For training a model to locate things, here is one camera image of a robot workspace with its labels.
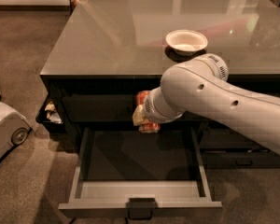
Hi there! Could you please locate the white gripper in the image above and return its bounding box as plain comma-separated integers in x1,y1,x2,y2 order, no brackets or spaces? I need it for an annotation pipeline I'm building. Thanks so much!
133,88,184,126

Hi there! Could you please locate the red coke can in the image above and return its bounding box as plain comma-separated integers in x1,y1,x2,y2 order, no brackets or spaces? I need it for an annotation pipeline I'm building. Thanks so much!
136,91,160,133

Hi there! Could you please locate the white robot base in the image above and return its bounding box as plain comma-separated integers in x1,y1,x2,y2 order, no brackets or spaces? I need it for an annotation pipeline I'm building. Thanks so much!
0,92,32,159

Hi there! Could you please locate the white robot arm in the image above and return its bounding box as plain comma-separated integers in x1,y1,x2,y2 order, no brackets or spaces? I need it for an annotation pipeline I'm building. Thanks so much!
133,54,280,155

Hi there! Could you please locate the open grey middle drawer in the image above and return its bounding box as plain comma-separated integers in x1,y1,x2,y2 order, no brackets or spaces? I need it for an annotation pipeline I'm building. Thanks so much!
59,128,222,220

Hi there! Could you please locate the dark top drawer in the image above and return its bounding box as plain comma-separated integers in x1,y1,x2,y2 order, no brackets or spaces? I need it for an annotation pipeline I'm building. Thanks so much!
61,93,217,123

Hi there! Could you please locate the dark drawer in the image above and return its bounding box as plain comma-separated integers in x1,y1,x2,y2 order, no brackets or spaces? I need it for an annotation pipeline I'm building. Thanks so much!
61,93,217,123
199,121,265,152
201,149,280,169

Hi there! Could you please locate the dark right middle drawer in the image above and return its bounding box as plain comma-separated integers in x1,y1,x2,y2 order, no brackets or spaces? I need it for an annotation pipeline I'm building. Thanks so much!
199,121,265,152

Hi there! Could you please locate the dark grey counter cabinet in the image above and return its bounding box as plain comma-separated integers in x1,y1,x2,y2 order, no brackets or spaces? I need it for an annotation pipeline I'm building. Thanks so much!
39,0,280,170

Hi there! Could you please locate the dark right bottom drawer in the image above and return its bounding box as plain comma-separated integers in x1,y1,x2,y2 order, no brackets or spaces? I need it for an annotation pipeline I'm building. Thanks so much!
201,149,280,169

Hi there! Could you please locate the black bin with trash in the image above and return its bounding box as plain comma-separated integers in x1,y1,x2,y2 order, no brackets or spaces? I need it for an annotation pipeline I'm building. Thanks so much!
35,96,65,133

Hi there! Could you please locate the white paper bowl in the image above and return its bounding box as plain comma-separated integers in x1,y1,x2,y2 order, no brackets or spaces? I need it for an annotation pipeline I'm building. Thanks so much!
165,30,208,56

